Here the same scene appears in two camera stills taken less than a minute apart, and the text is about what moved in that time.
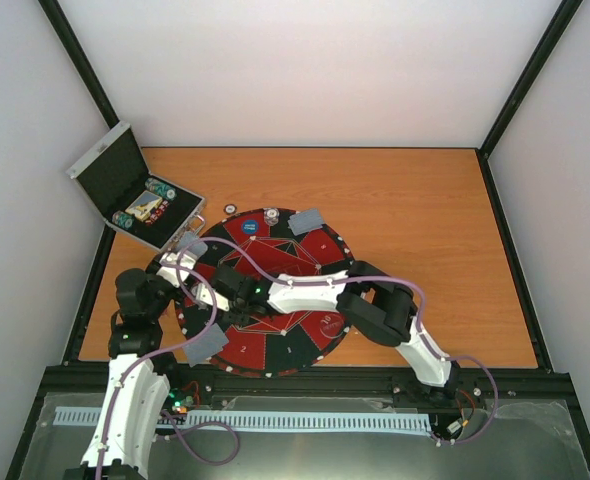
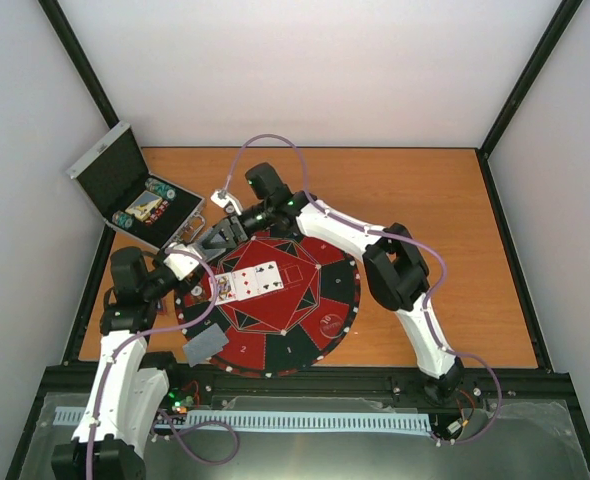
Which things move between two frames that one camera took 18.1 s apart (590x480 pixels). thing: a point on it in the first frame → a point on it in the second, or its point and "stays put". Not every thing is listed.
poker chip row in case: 160,187 stays put
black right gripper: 241,320 → 232,230
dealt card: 206,347 stays put
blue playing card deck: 189,241 → 210,245
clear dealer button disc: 331,325 stays put
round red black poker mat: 272,245 stays put
